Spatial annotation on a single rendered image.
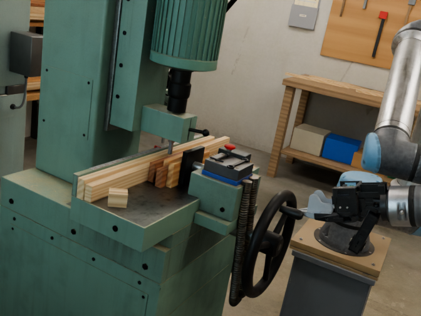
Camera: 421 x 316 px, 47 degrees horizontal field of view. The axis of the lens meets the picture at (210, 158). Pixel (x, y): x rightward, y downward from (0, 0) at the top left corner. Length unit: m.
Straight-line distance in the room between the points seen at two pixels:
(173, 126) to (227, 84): 3.67
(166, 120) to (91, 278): 0.46
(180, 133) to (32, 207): 0.46
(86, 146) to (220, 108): 3.68
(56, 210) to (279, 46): 3.63
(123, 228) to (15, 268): 0.56
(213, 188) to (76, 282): 0.47
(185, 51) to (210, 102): 3.85
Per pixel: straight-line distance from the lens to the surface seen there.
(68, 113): 1.40
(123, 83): 1.31
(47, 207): 1.38
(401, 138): 1.21
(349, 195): 1.13
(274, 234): 1.25
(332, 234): 1.86
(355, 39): 4.52
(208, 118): 5.06
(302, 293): 1.92
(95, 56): 1.32
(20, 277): 1.56
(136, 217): 1.07
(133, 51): 1.29
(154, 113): 1.31
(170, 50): 1.20
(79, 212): 1.14
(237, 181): 1.16
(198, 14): 1.19
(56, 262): 1.42
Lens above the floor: 1.38
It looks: 18 degrees down
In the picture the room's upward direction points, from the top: 10 degrees clockwise
